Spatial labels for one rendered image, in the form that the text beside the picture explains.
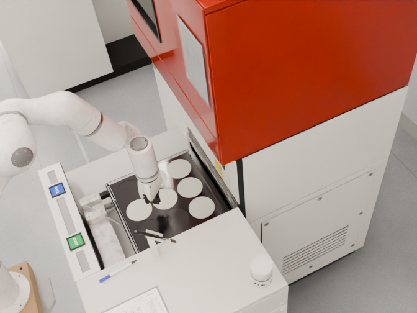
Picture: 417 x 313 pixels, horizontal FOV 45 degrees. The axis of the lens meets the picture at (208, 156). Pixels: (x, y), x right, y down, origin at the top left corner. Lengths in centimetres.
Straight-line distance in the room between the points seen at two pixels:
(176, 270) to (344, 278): 128
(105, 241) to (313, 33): 106
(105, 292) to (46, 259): 135
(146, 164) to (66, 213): 45
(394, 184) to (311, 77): 171
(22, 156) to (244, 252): 80
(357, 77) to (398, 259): 143
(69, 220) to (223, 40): 98
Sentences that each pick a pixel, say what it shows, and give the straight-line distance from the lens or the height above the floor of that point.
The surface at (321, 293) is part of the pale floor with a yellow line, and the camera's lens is 277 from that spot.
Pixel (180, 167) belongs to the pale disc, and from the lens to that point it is 207.
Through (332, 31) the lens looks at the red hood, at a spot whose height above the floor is 160.
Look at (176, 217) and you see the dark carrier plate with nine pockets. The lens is 194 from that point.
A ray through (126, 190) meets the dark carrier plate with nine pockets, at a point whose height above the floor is 90.
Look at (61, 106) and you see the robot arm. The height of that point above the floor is 157.
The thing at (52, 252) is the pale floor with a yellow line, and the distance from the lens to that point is 310.
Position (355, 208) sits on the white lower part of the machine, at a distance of 242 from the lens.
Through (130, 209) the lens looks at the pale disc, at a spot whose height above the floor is 90.
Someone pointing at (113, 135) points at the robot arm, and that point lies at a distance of 155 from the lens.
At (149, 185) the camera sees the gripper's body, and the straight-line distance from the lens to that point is 177.
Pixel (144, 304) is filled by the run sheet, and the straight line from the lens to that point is 171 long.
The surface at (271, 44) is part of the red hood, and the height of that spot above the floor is 164.
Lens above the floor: 250
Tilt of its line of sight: 50 degrees down
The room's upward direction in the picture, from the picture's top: 8 degrees counter-clockwise
